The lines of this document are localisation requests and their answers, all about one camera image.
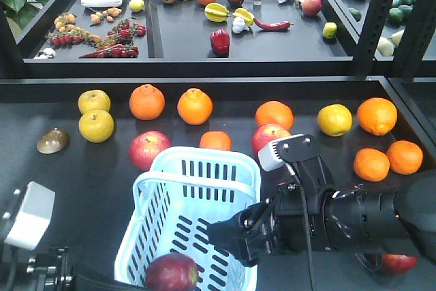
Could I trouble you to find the pink red apple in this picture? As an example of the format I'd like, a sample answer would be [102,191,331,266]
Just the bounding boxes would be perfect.
[129,130,171,171]
[251,123,291,157]

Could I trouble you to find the small orange front left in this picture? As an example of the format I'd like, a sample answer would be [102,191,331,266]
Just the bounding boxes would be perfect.
[199,131,232,151]

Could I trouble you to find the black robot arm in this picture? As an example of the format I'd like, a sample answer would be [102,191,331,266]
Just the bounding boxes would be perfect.
[1,147,435,290]

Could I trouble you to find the yellow round citrus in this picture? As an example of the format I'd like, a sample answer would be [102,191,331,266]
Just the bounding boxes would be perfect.
[317,104,353,137]

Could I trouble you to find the black wooden produce table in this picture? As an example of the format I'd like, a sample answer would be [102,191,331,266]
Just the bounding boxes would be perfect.
[1,77,435,278]

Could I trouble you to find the pink red apple centre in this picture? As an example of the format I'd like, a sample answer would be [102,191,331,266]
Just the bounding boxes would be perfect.
[251,123,291,157]

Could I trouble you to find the large orange far right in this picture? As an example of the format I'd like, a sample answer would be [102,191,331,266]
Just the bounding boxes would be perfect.
[356,97,398,136]

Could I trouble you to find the dark red apple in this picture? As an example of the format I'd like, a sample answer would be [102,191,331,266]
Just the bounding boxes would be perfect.
[145,252,199,291]
[380,254,418,275]

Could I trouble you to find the white garlic bulb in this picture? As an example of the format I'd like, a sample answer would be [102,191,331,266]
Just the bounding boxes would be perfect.
[232,17,250,34]

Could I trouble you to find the orange behind centre apple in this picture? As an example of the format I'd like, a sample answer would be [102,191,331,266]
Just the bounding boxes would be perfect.
[255,100,294,130]

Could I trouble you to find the back display tray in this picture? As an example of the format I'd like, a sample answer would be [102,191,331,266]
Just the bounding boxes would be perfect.
[18,0,358,78]

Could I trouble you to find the light blue plastic basket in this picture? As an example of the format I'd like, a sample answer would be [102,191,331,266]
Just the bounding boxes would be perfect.
[114,146,261,290]

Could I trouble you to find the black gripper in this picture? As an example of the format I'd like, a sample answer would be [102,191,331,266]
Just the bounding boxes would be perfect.
[206,155,335,267]
[1,245,145,291]

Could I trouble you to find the pink red apple left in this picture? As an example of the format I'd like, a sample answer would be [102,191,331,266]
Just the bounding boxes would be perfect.
[129,130,171,171]

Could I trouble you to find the red bell pepper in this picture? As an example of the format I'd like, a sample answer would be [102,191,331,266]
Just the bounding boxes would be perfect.
[210,29,230,55]

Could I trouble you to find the orange back left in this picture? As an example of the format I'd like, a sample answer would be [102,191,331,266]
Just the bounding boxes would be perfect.
[129,84,166,121]

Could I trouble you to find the black upright rack post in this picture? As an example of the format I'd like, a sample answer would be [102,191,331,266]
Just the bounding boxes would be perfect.
[352,0,392,80]

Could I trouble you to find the orange front right inner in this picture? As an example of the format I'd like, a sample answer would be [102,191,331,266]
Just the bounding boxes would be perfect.
[354,148,390,183]

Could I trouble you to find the orange front right outer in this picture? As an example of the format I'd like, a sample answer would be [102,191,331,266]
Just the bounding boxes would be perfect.
[386,140,424,175]

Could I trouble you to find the red chili pepper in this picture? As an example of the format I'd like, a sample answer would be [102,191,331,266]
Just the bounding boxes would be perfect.
[253,18,293,32]

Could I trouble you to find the brown mushroom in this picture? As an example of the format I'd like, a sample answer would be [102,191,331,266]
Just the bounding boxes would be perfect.
[37,127,70,154]

